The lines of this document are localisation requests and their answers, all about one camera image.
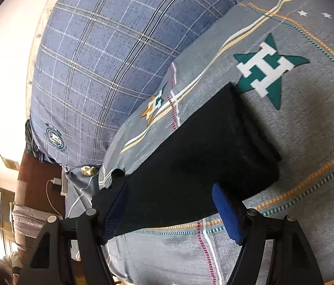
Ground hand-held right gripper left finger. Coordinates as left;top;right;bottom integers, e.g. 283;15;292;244
22;181;130;285

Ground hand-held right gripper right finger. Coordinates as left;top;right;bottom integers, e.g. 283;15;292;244
212;183;326;285

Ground black pants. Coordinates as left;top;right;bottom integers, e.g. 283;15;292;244
91;82;282;238

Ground white power strip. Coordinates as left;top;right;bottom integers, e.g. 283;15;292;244
60;169;68;197

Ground pale hanging cloth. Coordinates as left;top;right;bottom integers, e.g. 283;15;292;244
10;203;49;238

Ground brown wooden headboard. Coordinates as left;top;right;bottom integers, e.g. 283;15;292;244
17;148;67;223

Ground dark crumpled clothing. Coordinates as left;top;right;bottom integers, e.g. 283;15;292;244
25;119;58;164

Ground grey star-print bedsheet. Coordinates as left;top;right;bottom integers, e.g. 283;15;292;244
66;0;334;285

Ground blue plaid quilt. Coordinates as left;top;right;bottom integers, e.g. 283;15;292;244
26;0;264;167

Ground white charging cable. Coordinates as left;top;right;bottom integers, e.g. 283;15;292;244
46;178;64;217

